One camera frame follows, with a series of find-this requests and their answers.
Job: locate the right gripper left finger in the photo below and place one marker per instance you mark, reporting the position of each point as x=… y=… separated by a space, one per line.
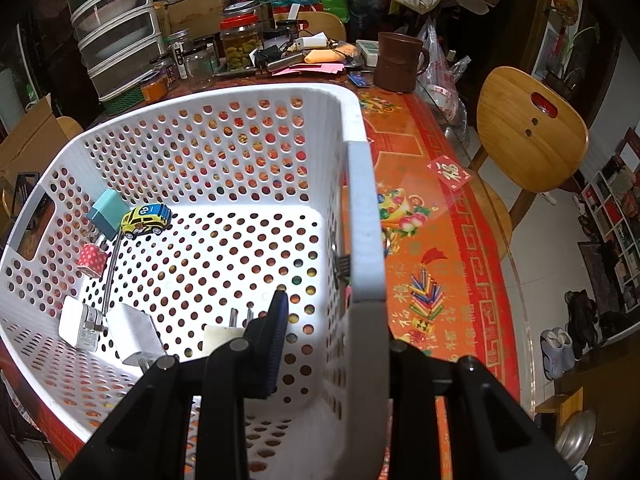
x=145 y=436

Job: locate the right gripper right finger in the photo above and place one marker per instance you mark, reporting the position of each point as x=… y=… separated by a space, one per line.
x=490 y=435

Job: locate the white power adapter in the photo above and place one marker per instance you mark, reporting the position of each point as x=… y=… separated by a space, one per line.
x=135 y=337

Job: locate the white usb charger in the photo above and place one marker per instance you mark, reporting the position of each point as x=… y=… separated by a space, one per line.
x=81 y=325

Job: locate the red polka dot charger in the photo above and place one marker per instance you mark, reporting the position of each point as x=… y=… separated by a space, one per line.
x=92 y=260

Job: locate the grey metal rod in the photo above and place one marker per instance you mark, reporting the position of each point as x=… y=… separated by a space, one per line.
x=110 y=274

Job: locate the white perforated plastic basket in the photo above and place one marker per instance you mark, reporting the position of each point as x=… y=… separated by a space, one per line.
x=260 y=180

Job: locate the yellow toy car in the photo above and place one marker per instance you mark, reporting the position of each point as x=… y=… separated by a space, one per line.
x=145 y=220

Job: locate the teal usb charger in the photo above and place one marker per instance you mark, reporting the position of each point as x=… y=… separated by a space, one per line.
x=107 y=212

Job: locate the grey slippers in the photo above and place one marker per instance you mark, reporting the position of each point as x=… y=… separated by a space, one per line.
x=557 y=353

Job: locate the cream plug adapter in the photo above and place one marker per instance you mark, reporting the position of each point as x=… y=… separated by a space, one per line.
x=217 y=334

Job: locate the red patterned tablecloth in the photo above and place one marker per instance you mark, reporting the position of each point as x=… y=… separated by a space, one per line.
x=444 y=287

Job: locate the metal binder clip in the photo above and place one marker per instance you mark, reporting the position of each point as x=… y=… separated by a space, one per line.
x=341 y=265

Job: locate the black phone stand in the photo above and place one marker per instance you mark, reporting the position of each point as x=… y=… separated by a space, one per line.
x=31 y=212

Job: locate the wooden chair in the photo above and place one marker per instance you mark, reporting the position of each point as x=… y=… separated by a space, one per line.
x=533 y=136

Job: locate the cardboard box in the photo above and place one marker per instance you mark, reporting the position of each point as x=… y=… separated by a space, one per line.
x=35 y=141

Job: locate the green woven basket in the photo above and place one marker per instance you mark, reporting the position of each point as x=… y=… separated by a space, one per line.
x=123 y=102

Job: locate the empty glass jar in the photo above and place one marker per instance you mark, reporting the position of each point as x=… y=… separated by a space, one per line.
x=201 y=67

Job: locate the brown ceramic mug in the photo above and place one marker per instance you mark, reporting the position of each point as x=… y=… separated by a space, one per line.
x=401 y=59

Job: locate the red lid pickle jar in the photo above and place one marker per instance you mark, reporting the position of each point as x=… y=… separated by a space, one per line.
x=241 y=37

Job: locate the tiered food cover rack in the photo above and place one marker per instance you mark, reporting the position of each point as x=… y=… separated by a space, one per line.
x=118 y=41

